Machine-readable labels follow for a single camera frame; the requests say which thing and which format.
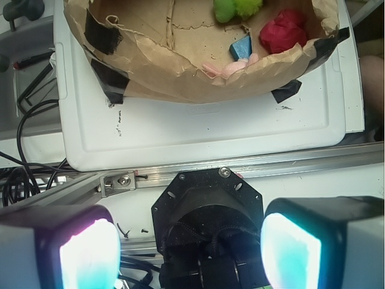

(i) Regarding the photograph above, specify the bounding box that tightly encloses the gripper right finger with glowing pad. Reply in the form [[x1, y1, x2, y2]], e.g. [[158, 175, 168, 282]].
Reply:
[[260, 196, 384, 288]]

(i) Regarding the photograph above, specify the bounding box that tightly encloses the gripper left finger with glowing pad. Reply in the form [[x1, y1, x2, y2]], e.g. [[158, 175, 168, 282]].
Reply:
[[1, 205, 120, 288]]

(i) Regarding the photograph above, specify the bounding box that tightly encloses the pink plush bunny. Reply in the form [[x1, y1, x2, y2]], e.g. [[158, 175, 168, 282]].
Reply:
[[202, 53, 259, 79]]

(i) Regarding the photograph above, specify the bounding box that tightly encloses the blue wedge block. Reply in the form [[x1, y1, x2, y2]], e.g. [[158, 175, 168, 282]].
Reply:
[[229, 36, 252, 61]]

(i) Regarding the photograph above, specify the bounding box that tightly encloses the red crumpled paper ball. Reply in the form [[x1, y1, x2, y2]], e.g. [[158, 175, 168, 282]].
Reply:
[[259, 9, 308, 54]]

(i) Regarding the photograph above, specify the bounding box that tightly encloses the green plush toy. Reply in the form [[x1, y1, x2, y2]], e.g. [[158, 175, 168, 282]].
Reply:
[[213, 0, 263, 23]]

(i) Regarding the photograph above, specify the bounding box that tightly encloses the aluminium extrusion rail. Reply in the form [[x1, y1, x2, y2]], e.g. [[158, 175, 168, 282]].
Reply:
[[13, 141, 384, 208]]

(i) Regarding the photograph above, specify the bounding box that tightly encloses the black cable bundle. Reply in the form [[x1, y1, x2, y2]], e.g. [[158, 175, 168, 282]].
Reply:
[[0, 54, 70, 208]]

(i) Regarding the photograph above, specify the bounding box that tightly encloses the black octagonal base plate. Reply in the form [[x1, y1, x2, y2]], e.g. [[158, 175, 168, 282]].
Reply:
[[151, 167, 268, 288]]

